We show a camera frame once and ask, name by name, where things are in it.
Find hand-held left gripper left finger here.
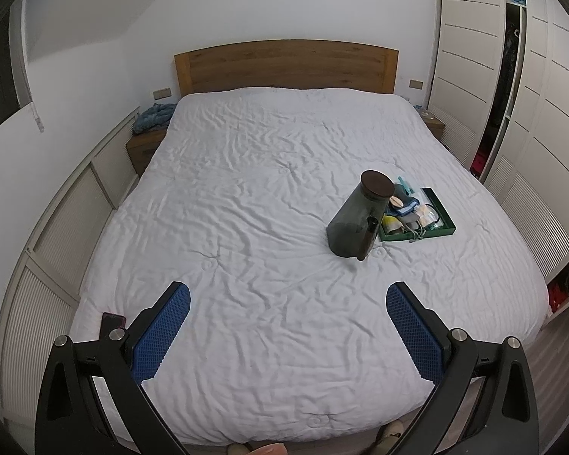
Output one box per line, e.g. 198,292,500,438
35,282,191,455

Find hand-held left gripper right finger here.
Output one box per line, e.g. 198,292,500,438
385,282,538,455

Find green tray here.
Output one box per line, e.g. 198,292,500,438
378,187,457,242

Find clear zip bag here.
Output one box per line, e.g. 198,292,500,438
412,190,444,233

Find red bag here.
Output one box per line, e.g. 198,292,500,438
547,282,569,316

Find black phone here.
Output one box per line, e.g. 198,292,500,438
101,312,126,337

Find person's shoe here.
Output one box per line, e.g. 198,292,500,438
377,419,404,451

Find dark glass jar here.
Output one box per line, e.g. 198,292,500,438
327,169,396,261

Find white louvered cabinet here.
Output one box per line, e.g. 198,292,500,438
0,107,140,422

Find wooden nightstand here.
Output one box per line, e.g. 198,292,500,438
415,104,446,140
126,128,169,181

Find white bed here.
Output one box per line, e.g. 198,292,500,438
69,86,550,445

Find blue knitted cloth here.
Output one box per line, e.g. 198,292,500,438
133,102,178,134

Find white wardrobe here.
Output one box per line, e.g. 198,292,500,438
427,0,569,285

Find wooden headboard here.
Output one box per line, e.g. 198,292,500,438
174,39,400,98

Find grey drawstring pouch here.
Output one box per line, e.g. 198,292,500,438
401,213,430,243

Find white window frame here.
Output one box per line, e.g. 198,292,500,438
8,0,46,132

